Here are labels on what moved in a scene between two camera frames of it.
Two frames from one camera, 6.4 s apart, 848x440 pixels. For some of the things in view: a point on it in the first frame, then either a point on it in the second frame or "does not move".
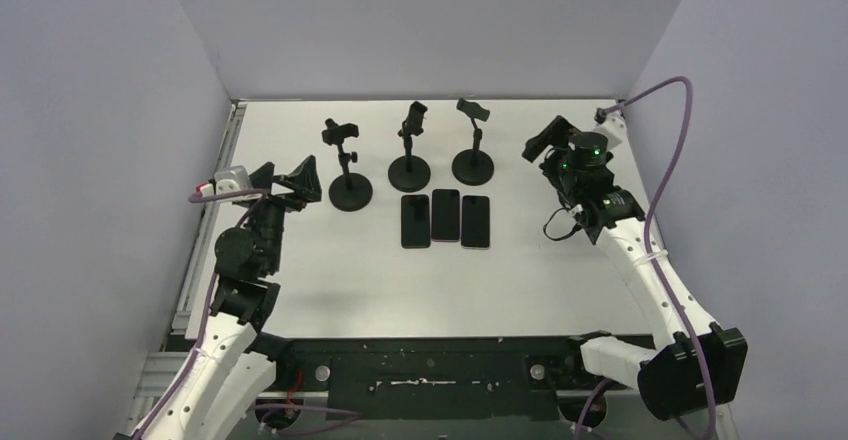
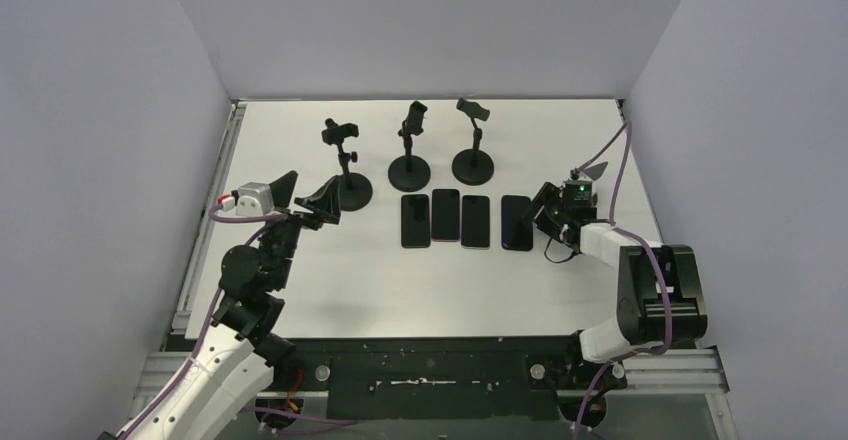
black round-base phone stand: (473, 167) does not move
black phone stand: (410, 173) does not move
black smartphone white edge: (475, 222) does not move
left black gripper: (302, 180) -> (323, 204)
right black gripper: (555, 155) -> (553, 206)
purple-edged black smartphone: (445, 215) does not move
